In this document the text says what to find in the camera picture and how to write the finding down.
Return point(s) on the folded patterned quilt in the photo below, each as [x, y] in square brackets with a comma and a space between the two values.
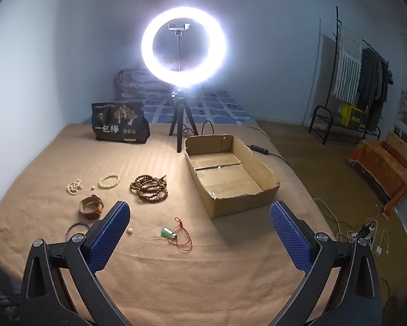
[132, 85]

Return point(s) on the orange covered bench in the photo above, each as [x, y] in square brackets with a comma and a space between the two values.
[380, 169]

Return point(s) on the tan blanket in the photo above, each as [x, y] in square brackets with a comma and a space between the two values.
[196, 278]

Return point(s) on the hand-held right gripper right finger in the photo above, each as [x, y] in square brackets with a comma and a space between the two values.
[288, 237]

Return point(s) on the black clothes rack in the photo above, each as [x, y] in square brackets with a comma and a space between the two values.
[320, 108]

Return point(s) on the cardboard box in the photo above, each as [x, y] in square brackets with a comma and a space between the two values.
[223, 183]

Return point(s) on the striped towel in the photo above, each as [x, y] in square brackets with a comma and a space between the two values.
[347, 64]

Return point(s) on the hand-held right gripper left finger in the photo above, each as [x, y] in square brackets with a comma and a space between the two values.
[108, 236]

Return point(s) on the brown box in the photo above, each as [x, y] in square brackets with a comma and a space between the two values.
[398, 149]

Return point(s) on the yellow crate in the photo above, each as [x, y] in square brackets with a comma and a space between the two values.
[351, 115]

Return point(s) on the black tripod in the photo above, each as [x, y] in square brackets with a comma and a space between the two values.
[179, 122]

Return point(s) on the blue patterned bedsheet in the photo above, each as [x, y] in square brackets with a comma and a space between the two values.
[217, 105]

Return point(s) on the dark thin bangle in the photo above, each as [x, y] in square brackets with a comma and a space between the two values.
[69, 231]

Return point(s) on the black printed bag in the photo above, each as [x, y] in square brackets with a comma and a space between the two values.
[120, 122]

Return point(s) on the dark hanging clothes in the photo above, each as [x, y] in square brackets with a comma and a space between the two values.
[371, 81]

